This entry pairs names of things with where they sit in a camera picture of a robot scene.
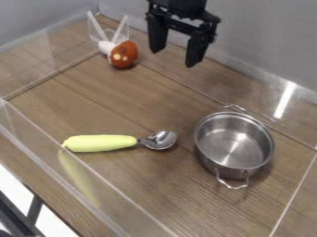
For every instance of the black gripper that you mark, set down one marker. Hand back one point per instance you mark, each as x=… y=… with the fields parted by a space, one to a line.
x=184 y=16

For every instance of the red toy mushroom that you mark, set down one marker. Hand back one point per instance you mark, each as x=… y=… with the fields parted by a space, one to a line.
x=121 y=54

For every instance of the clear acrylic barrier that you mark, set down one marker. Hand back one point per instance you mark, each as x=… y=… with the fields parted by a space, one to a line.
x=60 y=91

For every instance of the yellow-handled metal scoop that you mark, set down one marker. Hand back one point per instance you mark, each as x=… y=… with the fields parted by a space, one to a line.
x=97 y=143

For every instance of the silver pot with handles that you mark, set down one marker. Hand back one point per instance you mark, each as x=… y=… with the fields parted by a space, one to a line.
x=234 y=146

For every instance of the black table leg frame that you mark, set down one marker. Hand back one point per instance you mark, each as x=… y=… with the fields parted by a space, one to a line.
x=20 y=225

